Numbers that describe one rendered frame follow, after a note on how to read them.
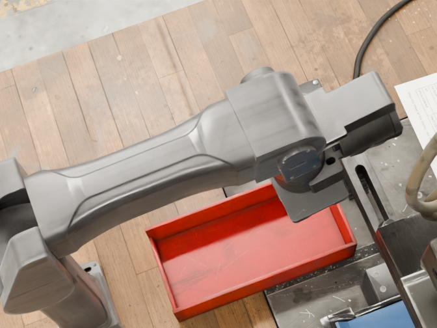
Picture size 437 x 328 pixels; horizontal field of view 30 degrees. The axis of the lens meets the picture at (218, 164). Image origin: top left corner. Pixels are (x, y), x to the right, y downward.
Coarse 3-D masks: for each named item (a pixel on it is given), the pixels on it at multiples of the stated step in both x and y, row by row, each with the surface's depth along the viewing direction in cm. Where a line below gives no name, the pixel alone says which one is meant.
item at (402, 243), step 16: (400, 224) 85; (416, 224) 84; (432, 224) 84; (384, 240) 84; (400, 240) 84; (416, 240) 84; (384, 256) 86; (400, 256) 83; (416, 256) 83; (400, 272) 83; (416, 272) 78; (400, 288) 80; (416, 288) 78; (432, 288) 78; (416, 304) 77; (432, 304) 77; (416, 320) 78; (432, 320) 77
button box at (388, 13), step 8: (408, 0) 122; (392, 8) 121; (384, 16) 121; (376, 24) 120; (376, 32) 120; (368, 40) 119; (360, 48) 119; (360, 56) 118; (360, 64) 118; (312, 80) 115; (304, 88) 115; (312, 88) 115
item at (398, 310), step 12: (372, 312) 96; (384, 312) 96; (396, 312) 96; (336, 324) 94; (348, 324) 96; (360, 324) 96; (372, 324) 96; (384, 324) 96; (396, 324) 96; (408, 324) 96
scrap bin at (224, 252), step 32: (256, 192) 107; (160, 224) 106; (192, 224) 110; (224, 224) 111; (256, 224) 110; (288, 224) 110; (320, 224) 110; (160, 256) 110; (192, 256) 109; (224, 256) 109; (256, 256) 109; (288, 256) 108; (320, 256) 102; (352, 256) 108; (192, 288) 108; (224, 288) 107; (256, 288) 105
